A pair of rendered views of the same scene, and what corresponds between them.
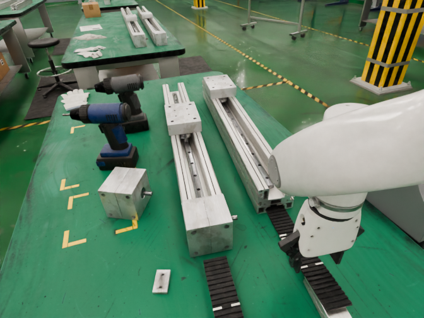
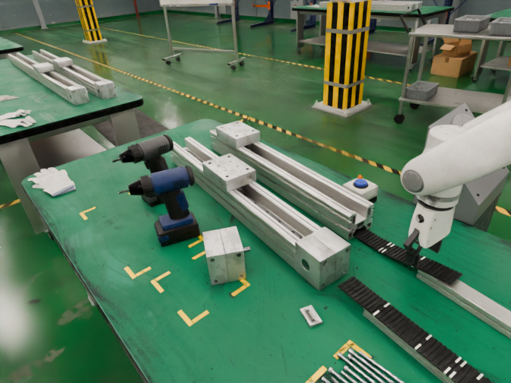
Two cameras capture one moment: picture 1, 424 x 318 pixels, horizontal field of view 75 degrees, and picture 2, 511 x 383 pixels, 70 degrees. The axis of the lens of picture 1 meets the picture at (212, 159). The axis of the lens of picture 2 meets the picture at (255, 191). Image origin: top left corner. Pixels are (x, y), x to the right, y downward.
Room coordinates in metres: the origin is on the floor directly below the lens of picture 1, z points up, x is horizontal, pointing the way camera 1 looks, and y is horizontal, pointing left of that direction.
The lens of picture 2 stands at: (-0.14, 0.42, 1.45)
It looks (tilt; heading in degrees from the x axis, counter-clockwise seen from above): 32 degrees down; 338
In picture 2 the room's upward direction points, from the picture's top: 4 degrees counter-clockwise
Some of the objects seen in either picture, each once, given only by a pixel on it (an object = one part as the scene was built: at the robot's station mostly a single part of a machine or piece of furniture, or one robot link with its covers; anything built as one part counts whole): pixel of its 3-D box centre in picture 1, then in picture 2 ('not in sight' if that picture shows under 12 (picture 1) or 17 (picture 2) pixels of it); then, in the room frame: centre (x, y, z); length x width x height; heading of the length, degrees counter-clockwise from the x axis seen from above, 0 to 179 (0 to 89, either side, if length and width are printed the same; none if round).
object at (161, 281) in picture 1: (161, 281); (310, 316); (0.32, 0.12, 0.78); 0.05 x 0.03 x 0.01; 177
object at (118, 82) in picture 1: (120, 105); (147, 172); (0.99, 0.34, 0.89); 0.20 x 0.08 x 0.22; 106
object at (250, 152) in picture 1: (234, 125); (275, 170); (0.90, -0.09, 0.82); 0.80 x 0.10 x 0.09; 10
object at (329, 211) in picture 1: (332, 195); (436, 194); (0.32, -0.19, 1.01); 0.09 x 0.08 x 0.03; 100
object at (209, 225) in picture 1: (212, 223); (325, 255); (0.43, 0.01, 0.83); 0.12 x 0.09 x 0.10; 100
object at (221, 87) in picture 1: (219, 89); (237, 137); (1.15, -0.05, 0.87); 0.16 x 0.11 x 0.07; 10
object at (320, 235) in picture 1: (326, 221); (431, 216); (0.32, -0.19, 0.95); 0.10 x 0.07 x 0.11; 100
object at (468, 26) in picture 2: not in sight; (455, 71); (2.32, -2.70, 0.50); 1.03 x 0.55 x 1.01; 29
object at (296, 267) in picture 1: (290, 257); (410, 255); (0.31, -0.14, 0.86); 0.03 x 0.03 x 0.07; 10
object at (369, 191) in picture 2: not in sight; (357, 193); (0.65, -0.26, 0.81); 0.10 x 0.08 x 0.06; 100
